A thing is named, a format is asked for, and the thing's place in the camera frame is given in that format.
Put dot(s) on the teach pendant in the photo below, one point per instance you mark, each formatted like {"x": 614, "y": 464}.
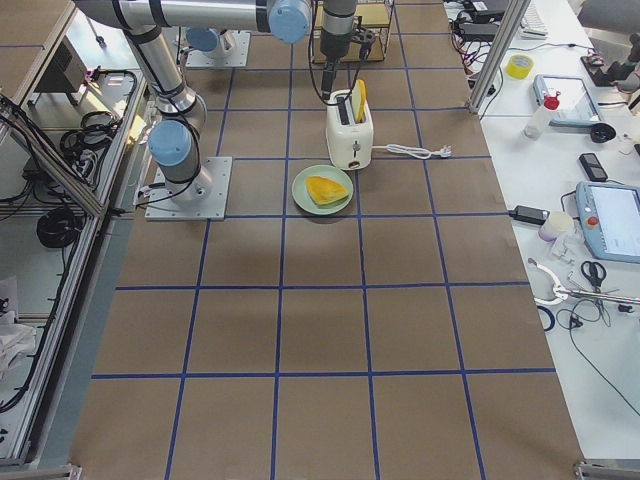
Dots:
{"x": 577, "y": 108}
{"x": 609, "y": 218}

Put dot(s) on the triangular toast on plate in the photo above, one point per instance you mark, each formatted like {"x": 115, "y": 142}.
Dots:
{"x": 324, "y": 191}

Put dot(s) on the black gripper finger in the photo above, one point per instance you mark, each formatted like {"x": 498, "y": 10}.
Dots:
{"x": 326, "y": 84}

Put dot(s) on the teach pendant far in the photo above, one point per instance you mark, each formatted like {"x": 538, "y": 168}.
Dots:
{"x": 577, "y": 108}

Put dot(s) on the wire basket with wooden shelf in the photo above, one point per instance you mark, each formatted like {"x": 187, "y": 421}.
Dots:
{"x": 375, "y": 16}

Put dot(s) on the teach pendant near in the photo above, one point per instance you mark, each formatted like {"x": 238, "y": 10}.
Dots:
{"x": 609, "y": 218}

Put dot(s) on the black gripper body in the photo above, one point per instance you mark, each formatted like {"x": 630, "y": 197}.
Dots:
{"x": 334, "y": 44}

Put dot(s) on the black power adapter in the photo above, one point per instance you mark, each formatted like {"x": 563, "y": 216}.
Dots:
{"x": 530, "y": 215}

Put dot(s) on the white two-slot toaster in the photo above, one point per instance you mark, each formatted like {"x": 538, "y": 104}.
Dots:
{"x": 349, "y": 142}

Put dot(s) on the yellow tape roll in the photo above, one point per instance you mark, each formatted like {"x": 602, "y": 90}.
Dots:
{"x": 519, "y": 66}

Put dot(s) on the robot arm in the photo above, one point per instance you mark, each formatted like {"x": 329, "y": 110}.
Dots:
{"x": 142, "y": 23}
{"x": 211, "y": 42}

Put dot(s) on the aluminium frame post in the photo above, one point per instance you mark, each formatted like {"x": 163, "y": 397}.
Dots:
{"x": 506, "y": 31}

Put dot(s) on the white squeeze bottle red cap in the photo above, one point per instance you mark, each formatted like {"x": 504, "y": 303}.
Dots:
{"x": 542, "y": 117}

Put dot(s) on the bread slice in toaster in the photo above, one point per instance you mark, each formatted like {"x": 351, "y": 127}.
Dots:
{"x": 358, "y": 101}

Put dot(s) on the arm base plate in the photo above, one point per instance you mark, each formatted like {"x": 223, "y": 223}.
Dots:
{"x": 206, "y": 198}
{"x": 238, "y": 58}

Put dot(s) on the black scissors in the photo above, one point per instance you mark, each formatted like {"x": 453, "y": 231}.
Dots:
{"x": 594, "y": 272}

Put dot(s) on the light green plate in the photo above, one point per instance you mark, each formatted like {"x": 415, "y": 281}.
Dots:
{"x": 302, "y": 198}

